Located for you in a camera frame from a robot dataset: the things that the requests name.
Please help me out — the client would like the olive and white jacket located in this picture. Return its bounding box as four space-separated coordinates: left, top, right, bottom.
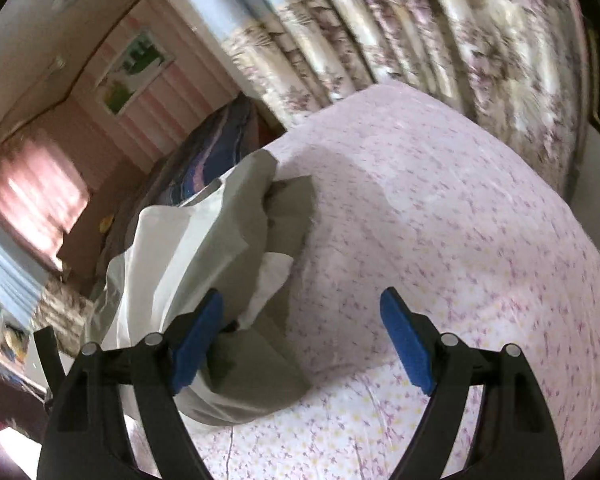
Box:
82 150 315 427

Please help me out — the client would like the floral blue curtain left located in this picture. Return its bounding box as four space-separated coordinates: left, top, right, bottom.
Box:
0 225 94 356

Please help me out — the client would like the floral blue curtain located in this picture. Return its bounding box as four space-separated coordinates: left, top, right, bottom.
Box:
0 225 94 356
187 0 588 194

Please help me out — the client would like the small yellow object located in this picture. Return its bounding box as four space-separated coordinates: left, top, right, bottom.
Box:
98 214 114 234

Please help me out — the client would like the pink window curtain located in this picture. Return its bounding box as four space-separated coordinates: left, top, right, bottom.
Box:
0 129 89 272

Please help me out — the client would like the pink floral bed sheet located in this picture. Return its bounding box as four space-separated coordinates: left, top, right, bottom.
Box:
190 84 600 479

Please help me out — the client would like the dark striped bed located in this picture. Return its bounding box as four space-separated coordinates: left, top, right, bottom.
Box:
94 93 266 278

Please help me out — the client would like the floral blue curtain right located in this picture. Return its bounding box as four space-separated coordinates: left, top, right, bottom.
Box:
187 0 588 194

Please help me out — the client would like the landscape wall picture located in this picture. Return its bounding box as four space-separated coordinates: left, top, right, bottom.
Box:
94 28 175 116

